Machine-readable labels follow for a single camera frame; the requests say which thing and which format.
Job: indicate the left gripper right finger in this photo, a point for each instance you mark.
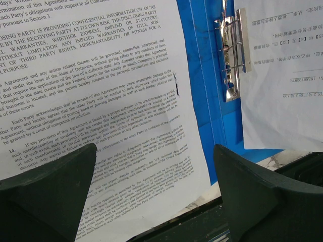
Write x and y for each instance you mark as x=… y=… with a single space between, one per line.
x=265 y=205

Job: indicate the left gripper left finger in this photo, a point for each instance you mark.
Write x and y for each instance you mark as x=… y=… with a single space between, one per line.
x=46 y=203

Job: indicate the blue clip file folder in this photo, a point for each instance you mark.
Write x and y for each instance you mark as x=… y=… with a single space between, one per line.
x=219 y=122

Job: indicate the white chinese printed sheet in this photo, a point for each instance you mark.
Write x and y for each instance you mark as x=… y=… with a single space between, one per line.
x=281 y=97

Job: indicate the white printed paper sheet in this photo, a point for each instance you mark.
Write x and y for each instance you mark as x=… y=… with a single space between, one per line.
x=111 y=73

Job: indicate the metal folder clip mechanism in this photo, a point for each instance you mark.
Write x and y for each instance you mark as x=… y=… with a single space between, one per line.
x=233 y=52

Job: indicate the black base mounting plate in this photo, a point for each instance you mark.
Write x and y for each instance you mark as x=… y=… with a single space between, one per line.
x=204 y=219

